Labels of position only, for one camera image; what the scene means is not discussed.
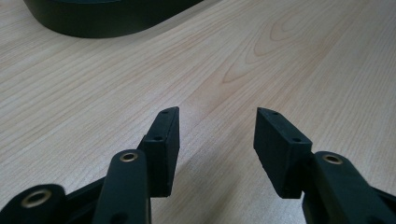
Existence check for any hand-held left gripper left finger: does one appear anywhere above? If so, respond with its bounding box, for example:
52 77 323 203
136 105 181 199

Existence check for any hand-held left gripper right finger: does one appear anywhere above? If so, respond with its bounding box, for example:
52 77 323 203
252 106 314 200

